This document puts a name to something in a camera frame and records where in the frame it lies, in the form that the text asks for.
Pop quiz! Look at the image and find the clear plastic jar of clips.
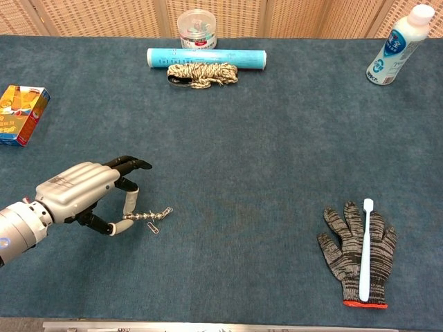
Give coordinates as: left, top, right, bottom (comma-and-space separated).
177, 9, 218, 50

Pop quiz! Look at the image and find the aluminium rail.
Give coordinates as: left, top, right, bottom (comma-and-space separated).
43, 321, 399, 332

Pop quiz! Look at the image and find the white milk bottle blue label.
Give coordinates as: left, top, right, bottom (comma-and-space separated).
365, 3, 435, 86

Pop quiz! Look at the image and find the yellow blue cardboard box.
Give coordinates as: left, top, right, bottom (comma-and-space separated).
0, 85, 51, 147

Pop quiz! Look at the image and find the white plastic toothbrush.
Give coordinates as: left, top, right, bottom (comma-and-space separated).
359, 198, 373, 302

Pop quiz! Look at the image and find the light blue wrap roll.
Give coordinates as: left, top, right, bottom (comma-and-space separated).
146, 47, 267, 72

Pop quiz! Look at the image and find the beige speckled rope bundle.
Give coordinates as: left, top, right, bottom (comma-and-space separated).
167, 62, 239, 90

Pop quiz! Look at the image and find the grey knitted work glove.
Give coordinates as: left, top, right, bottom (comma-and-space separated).
317, 201, 398, 310

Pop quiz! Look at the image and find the black metal band ring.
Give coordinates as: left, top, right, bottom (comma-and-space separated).
167, 76, 193, 88

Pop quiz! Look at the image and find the woven rattan folding screen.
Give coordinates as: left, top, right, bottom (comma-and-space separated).
0, 0, 443, 39

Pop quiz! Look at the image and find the silver magnetic ball rod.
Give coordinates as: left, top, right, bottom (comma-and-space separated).
123, 210, 164, 223

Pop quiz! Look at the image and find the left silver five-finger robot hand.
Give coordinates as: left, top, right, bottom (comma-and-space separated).
35, 156, 154, 237

